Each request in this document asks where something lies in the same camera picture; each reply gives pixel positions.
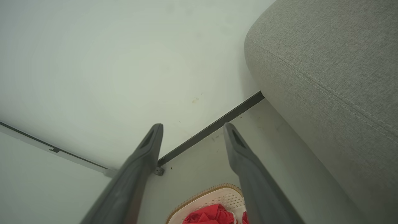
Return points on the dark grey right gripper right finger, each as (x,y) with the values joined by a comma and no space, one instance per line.
(258,193)

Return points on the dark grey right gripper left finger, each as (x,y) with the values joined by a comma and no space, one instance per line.
(130,180)

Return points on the red cloth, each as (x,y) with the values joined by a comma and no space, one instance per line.
(208,216)

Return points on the grey fabric sofa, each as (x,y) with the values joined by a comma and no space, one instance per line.
(326,62)

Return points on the white perforated laundry basket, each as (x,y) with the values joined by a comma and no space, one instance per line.
(214,196)

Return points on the black baseboard strip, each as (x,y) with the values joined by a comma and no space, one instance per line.
(211,128)

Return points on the grey metal floor bracket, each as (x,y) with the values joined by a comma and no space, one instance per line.
(107,171)

